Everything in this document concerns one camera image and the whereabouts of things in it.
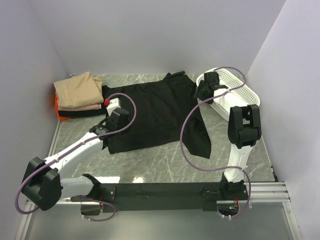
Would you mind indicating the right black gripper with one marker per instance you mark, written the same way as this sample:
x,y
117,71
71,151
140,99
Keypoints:
x,y
200,88

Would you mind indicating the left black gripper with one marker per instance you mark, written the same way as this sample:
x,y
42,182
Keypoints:
x,y
127,123

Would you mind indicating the black t-shirt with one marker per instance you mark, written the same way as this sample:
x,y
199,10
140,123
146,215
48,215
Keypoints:
x,y
162,107
89,113

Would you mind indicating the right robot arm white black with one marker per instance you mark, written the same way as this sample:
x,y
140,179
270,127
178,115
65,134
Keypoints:
x,y
243,131

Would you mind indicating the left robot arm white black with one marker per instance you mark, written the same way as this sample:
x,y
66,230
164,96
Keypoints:
x,y
45,182

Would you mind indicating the folded black t-shirt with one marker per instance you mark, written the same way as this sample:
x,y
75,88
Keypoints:
x,y
89,113

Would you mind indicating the folded pink t-shirt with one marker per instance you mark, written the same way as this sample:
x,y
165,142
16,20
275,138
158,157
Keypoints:
x,y
96,106

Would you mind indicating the white perforated plastic basket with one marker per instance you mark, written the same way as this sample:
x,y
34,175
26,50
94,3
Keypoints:
x,y
237,94

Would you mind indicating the folded beige t-shirt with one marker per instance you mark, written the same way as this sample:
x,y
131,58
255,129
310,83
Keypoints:
x,y
79,91

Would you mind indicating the folded orange t-shirt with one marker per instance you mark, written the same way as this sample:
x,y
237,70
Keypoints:
x,y
62,115

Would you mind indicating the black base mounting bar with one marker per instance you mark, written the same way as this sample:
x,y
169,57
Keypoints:
x,y
167,196

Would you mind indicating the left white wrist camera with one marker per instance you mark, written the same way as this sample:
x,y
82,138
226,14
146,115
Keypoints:
x,y
112,104

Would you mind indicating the aluminium rail frame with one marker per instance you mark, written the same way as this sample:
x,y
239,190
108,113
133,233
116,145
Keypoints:
x,y
260,192

